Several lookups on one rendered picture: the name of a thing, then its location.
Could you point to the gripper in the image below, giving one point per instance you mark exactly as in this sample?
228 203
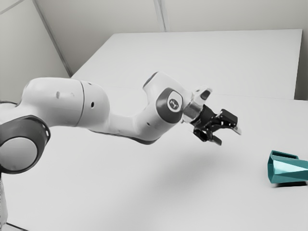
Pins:
205 117

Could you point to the teal faceted mug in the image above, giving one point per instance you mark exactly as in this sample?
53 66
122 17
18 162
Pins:
286 169

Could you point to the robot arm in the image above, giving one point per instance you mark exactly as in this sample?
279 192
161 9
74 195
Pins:
96 110

